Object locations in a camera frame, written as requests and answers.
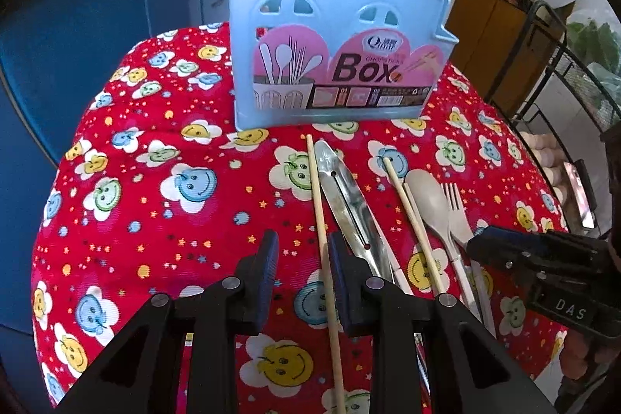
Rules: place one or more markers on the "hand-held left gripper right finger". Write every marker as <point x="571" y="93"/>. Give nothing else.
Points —
<point x="338" y="273"/>

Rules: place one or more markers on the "light blue plastic utensil box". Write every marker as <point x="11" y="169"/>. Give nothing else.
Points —
<point x="339" y="31"/>

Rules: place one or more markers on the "slotted metal tongs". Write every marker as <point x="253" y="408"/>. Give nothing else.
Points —
<point x="344" y="195"/>

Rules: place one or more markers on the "brown wooden cabinet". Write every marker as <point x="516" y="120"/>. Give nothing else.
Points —
<point x="490" y="40"/>

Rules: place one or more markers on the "beige plastic spoon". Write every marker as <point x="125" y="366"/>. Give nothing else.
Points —
<point x="427" y="200"/>

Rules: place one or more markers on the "wooden chopstick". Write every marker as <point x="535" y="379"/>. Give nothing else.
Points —
<point x="407" y="210"/>
<point x="318" y="200"/>

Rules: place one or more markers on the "red smiley flower tablecloth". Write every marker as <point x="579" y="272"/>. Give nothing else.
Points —
<point x="170" y="162"/>

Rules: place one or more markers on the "person's right hand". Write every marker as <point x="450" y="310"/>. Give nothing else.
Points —
<point x="582" y="358"/>

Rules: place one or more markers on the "blue cabinet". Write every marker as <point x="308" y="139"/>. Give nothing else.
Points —
<point x="97" y="55"/>

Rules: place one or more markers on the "dark wooden furniture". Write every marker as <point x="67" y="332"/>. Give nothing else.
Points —
<point x="613" y="181"/>

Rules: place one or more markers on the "green leafy vegetables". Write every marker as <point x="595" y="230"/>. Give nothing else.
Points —
<point x="594" y="50"/>

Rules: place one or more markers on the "beige plastic fork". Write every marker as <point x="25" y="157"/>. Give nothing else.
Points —
<point x="461" y="229"/>

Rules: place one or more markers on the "pile of eggs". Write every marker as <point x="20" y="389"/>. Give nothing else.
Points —
<point x="546" y="157"/>

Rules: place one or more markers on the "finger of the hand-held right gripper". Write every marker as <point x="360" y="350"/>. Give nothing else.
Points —
<point x="514" y="233"/>
<point x="495" y="251"/>

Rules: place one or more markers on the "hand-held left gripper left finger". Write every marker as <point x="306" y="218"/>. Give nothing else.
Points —
<point x="269" y="268"/>

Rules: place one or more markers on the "black metal rack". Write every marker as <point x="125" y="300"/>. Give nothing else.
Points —
<point x="558" y="55"/>

